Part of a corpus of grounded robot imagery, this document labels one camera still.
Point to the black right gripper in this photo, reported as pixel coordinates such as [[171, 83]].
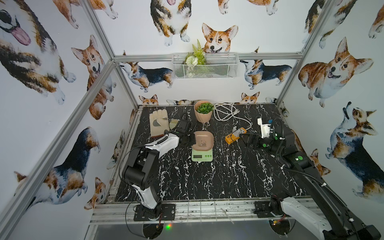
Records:
[[257, 136]]

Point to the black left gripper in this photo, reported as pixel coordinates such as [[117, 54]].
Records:
[[185, 128]]

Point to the orange power strip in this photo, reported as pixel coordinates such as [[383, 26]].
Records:
[[230, 139]]

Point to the pink bowl with panda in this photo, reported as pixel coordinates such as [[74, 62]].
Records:
[[204, 141]]

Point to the green electronic scale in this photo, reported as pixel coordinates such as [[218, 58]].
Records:
[[202, 154]]

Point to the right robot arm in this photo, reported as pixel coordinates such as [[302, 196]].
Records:
[[339, 222]]

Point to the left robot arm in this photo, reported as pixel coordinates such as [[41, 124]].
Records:
[[142, 162]]

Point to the green hand brush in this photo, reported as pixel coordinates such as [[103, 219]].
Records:
[[173, 123]]

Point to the pink plant pot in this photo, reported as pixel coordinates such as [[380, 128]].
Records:
[[202, 117]]

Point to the green artificial plant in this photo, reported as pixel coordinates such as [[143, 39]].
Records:
[[205, 108]]

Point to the fern and white flower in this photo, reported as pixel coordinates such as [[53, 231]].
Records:
[[195, 62]]

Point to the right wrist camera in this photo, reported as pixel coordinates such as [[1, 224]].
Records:
[[265, 126]]

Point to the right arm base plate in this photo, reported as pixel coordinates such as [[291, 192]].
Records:
[[269, 209]]

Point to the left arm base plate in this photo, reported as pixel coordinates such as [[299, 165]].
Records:
[[164, 212]]

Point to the white wire wall basket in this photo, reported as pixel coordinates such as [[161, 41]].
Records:
[[208, 66]]

